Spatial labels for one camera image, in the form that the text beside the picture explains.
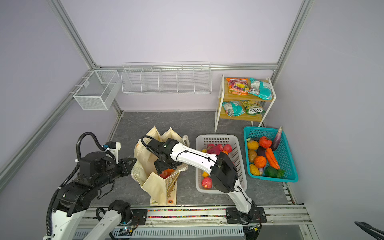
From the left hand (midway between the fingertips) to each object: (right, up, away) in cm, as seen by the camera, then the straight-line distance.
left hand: (136, 162), depth 66 cm
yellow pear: (+32, -12, +18) cm, 39 cm away
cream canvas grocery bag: (+11, -15, +5) cm, 19 cm away
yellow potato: (+62, +4, +28) cm, 69 cm away
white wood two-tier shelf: (+58, +28, +33) cm, 73 cm away
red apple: (+9, -11, +16) cm, 22 cm away
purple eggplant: (+78, +7, +28) cm, 83 cm away
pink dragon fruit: (+36, +2, +21) cm, 41 cm away
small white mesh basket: (-39, +39, +33) cm, 64 cm away
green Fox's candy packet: (+63, +28, +31) cm, 76 cm away
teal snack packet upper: (+63, +37, +16) cm, 74 cm away
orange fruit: (+11, -10, +17) cm, 22 cm away
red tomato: (+69, +6, +26) cm, 74 cm away
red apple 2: (+32, -14, +13) cm, 38 cm away
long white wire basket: (+6, +49, +33) cm, 59 cm away
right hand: (+10, -7, +15) cm, 20 cm away
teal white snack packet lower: (+50, +27, +30) cm, 65 cm away
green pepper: (+69, -10, +17) cm, 72 cm away
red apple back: (+46, +2, +28) cm, 54 cm away
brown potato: (+61, -2, +25) cm, 66 cm away
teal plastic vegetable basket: (+79, -1, +25) cm, 83 cm away
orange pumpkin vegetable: (+63, -4, +17) cm, 65 cm away
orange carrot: (+74, -5, +26) cm, 78 cm away
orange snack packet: (+50, +38, +17) cm, 65 cm away
